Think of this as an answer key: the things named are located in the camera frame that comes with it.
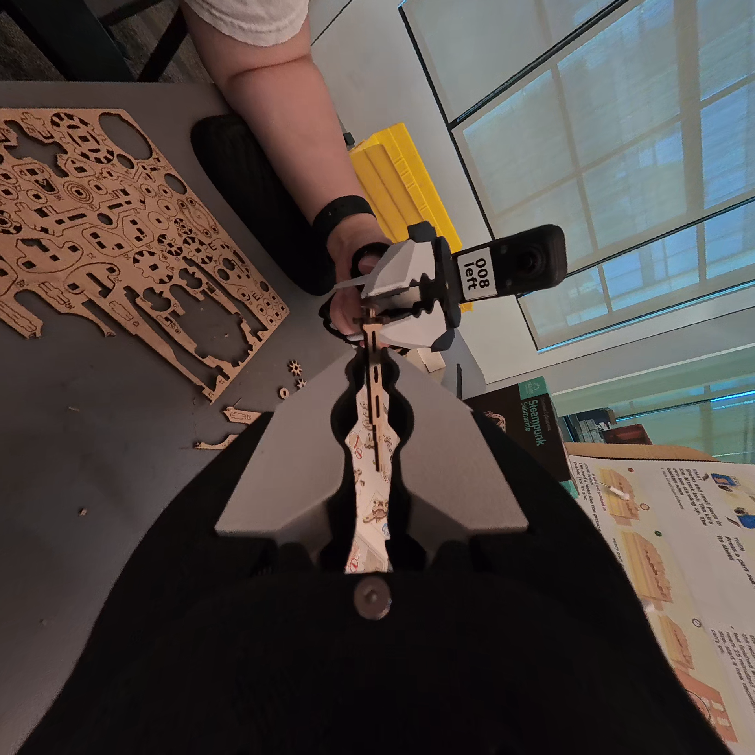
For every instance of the large glass window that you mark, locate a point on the large glass window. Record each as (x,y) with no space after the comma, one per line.
(619,147)

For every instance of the brown cardboard box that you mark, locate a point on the brown cardboard box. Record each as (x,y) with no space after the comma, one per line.
(637,451)

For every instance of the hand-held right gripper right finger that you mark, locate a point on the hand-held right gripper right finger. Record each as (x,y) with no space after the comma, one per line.
(466,472)

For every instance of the wooden scrap piece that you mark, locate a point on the wooden scrap piece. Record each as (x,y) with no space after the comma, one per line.
(215,442)
(242,414)

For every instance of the black wristband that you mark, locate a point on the black wristband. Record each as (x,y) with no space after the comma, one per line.
(345,213)

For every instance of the person's left hand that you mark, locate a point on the person's left hand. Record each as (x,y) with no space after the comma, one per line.
(345,253)

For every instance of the black chair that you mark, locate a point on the black chair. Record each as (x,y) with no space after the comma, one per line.
(76,35)

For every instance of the laser-cut wooden parts sheet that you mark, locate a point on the laser-cut wooden parts sheet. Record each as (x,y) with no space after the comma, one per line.
(268,318)

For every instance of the dark model kit box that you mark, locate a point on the dark model kit box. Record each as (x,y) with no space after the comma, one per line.
(513,424)

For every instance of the illustrated instruction booklet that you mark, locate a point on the illustrated instruction booklet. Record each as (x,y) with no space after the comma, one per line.
(678,531)

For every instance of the person's left forearm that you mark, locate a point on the person's left forearm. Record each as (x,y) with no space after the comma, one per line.
(277,118)

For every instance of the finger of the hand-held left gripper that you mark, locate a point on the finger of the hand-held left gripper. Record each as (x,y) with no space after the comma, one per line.
(401,268)
(413,330)

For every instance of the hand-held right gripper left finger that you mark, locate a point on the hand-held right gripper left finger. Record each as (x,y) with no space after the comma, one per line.
(277,472)

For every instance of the yellow plastic bin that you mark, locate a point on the yellow plastic bin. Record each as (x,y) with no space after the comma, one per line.
(395,177)

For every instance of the long slotted wooden strip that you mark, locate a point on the long slotted wooden strip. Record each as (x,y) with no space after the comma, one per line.
(373,339)

